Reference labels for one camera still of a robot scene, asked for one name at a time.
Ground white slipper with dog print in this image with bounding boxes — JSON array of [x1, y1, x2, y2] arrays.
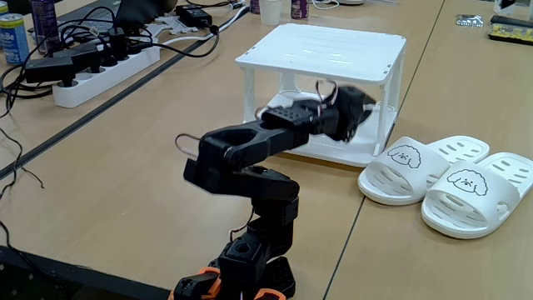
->
[[356, 135, 491, 207], [421, 152, 533, 240]]

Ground white plastic shoe rack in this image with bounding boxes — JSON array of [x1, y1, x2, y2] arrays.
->
[[235, 22, 407, 168]]

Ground black and yellow box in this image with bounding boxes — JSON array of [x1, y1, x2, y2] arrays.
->
[[487, 15, 533, 46]]

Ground clear plastic box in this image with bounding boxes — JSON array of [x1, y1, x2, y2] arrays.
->
[[493, 0, 533, 22]]

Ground black power brick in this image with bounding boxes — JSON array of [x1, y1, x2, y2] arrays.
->
[[52, 41, 102, 74], [174, 3, 213, 28]]

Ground white printed plastic part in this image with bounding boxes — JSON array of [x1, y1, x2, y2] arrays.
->
[[160, 15, 199, 35], [141, 22, 163, 43]]

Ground black laptop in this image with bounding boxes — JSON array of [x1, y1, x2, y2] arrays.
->
[[57, 0, 180, 33]]

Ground black power plug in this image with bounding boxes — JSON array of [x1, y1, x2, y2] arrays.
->
[[107, 27, 128, 62]]

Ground white power strip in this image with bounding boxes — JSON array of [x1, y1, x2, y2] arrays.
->
[[52, 44, 162, 109]]

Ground black plug-in power adapter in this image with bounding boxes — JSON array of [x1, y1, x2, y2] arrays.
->
[[23, 56, 77, 88]]

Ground tall purple drink can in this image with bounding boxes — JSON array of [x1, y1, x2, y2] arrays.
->
[[29, 0, 61, 55]]

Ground blue drink can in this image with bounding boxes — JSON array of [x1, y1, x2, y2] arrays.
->
[[0, 12, 31, 65]]

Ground thin white coiled cable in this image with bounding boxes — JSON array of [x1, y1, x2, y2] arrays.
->
[[311, 0, 341, 11]]

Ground black cable with ferrite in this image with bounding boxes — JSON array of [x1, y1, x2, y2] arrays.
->
[[124, 24, 221, 58]]

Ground thick white cable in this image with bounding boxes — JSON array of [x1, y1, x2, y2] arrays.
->
[[160, 3, 251, 47]]

